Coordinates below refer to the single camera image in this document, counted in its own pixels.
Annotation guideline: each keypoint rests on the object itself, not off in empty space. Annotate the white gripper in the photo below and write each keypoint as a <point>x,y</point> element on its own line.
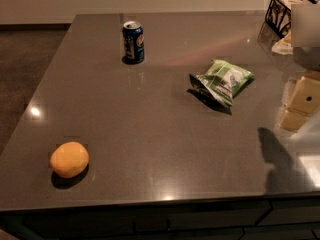
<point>308,58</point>

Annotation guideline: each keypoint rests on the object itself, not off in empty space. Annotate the green jalapeno chip bag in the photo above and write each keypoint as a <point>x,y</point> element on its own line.
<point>222,82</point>

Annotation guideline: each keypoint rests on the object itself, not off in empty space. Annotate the white napkin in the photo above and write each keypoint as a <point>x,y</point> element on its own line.
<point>283,46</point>

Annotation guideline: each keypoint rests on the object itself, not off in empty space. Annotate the blue soda can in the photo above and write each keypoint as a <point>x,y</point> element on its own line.
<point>133,36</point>

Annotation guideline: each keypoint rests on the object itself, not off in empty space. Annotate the orange fruit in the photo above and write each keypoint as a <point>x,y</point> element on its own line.
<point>69,159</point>

